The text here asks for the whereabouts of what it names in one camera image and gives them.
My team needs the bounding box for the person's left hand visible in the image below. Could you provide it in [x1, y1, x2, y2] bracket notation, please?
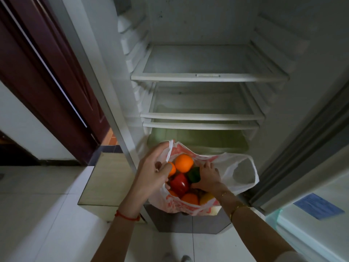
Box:
[120, 141, 173, 213]

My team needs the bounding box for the person's right hand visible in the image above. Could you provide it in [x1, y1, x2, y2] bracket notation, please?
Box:
[190, 160, 227, 195]

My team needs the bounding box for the green bell pepper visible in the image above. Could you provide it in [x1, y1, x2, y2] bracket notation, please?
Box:
[186, 167, 201, 184]

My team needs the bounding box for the yellow bell pepper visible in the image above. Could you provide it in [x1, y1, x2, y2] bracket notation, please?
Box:
[199, 192, 215, 206]

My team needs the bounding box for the white red-printed plastic bag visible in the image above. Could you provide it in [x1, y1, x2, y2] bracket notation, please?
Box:
[148, 139, 260, 217]

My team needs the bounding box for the red bell pepper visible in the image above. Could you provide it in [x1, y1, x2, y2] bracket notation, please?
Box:
[169, 172, 190, 198]

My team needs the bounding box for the dark red refrigerator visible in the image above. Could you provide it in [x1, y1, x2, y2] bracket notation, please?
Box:
[46, 0, 349, 262]

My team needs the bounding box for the person's right forearm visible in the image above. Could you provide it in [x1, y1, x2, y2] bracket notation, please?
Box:
[215, 185, 296, 262]

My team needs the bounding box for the beige small cabinet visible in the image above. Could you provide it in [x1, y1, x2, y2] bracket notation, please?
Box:
[77, 152, 147, 224]

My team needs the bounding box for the white crisper cover shelf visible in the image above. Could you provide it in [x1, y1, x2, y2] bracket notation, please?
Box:
[142, 118, 260, 131]

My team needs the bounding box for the narrow white glass shelf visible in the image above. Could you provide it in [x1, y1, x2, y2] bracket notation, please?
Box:
[140, 83, 265, 121]

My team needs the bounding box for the clear bottom door bin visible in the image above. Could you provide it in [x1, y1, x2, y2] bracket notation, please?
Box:
[266, 209, 349, 262]

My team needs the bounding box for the blue inner door sticker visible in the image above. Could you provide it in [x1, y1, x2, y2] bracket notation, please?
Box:
[293, 193, 345, 221]

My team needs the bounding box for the wide white glass shelf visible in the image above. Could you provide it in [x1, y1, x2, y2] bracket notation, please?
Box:
[131, 44, 289, 83]

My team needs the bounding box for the dark sliding door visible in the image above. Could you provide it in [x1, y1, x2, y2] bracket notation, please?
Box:
[0, 131, 40, 167]

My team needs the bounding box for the dark wooden door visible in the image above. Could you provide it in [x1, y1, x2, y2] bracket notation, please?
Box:
[8, 0, 111, 145]

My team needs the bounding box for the red string bracelet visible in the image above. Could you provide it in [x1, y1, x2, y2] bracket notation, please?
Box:
[114, 210, 141, 222]

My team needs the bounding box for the dark wooden door frame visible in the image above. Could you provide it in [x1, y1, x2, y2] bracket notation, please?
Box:
[0, 0, 99, 166]

